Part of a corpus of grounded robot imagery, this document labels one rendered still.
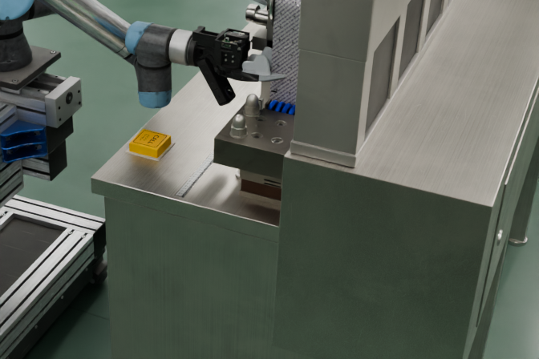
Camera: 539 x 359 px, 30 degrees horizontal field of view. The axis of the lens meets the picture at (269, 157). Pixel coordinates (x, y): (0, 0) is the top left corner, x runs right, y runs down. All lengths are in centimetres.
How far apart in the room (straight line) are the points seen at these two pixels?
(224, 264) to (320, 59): 104
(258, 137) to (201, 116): 35
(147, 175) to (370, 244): 100
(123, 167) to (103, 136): 189
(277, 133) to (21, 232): 133
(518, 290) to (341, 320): 216
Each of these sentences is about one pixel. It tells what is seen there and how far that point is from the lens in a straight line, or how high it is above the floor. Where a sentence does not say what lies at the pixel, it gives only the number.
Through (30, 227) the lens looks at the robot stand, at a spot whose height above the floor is 21.
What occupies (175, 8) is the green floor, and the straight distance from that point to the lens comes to 521.
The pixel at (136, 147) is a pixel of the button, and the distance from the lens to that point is 222.
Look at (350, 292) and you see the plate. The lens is 127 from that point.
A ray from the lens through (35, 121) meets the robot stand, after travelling 280.
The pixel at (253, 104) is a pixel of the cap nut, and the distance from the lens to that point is 210.
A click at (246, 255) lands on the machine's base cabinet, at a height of 81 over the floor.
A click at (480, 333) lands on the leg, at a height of 45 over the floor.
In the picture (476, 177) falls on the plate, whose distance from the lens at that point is 120.
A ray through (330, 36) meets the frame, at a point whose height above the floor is 160.
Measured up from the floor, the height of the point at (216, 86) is 105.
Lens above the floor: 206
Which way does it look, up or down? 32 degrees down
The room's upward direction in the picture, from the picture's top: 3 degrees clockwise
